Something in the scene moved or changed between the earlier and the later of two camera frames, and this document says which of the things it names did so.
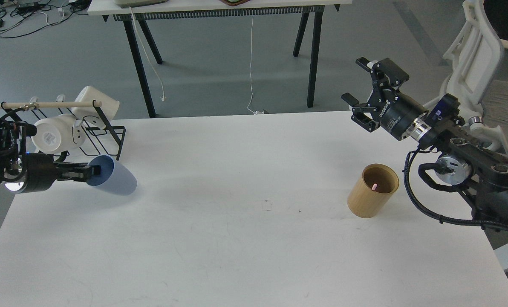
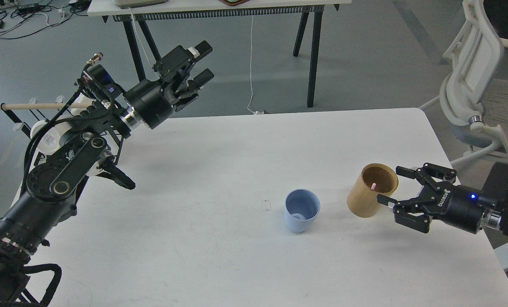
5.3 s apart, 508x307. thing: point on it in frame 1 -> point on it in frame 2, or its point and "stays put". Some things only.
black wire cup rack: [106, 139] -> [28, 131]
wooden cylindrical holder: [376, 185] stays put
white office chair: [497, 107] stays put
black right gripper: [396, 113] -> [460, 206]
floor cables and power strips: [6, 18] stays put
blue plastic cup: [115, 177] -> [301, 207]
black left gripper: [42, 171] -> [149, 99]
